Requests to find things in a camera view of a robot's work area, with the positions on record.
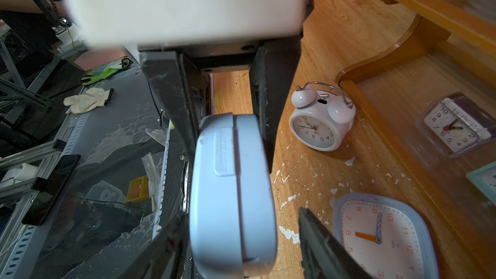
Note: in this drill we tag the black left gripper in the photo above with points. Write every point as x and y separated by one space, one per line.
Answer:
176 75

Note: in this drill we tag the white work glove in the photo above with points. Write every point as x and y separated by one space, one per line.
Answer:
92 99

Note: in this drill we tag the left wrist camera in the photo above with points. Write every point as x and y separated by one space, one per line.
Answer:
105 23

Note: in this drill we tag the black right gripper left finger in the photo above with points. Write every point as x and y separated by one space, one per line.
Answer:
165 256

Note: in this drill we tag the wooden two-tier shelf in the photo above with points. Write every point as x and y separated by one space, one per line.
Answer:
448 48

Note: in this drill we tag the clear small square clock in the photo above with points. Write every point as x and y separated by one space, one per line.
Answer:
455 125

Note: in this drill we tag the mint green square clock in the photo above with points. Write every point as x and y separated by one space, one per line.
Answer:
484 179

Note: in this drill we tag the green work glove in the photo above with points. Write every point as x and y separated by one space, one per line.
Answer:
105 72

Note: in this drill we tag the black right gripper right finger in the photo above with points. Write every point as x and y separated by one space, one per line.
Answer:
322 255

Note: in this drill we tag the white twin-bell alarm clock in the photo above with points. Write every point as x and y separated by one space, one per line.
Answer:
322 116

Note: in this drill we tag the black smartphone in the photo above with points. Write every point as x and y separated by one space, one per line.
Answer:
49 190

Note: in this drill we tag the blue rounded square clock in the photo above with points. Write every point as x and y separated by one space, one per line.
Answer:
386 237

